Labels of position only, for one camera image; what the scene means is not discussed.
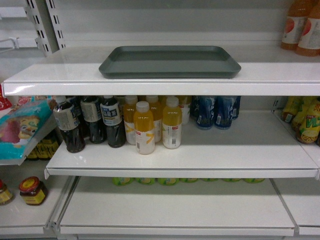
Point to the grey rectangular serving tray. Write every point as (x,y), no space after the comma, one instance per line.
(169,62)

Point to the yellow juice bottle right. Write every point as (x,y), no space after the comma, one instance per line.
(172,123)

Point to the yellow juice bottle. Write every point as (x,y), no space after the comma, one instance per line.
(144,128)
(128,115)
(172,123)

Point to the yellow juice bottle front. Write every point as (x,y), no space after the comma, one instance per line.
(144,128)

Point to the yellow juice bottle back left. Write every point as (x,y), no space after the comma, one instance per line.
(128,115)

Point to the blue drink bottle left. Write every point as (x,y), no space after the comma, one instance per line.
(205,118)

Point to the dark oolong tea bottle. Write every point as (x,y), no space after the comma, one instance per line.
(113,120)

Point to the dark tea bottle middle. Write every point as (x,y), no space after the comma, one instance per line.
(91,110)

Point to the dark tea bottle front left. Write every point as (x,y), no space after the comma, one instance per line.
(68,124)

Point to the white top store shelf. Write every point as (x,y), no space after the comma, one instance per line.
(265,71)

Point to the teal cartoon snack bag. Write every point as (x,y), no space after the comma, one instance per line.
(20,125)

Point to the red lid sauce jar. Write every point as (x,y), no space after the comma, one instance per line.
(33,191)

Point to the yellow lemon tea bottle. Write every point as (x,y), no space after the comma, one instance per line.
(310,127)

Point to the orange juice bottle top right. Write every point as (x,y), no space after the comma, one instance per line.
(309,43)

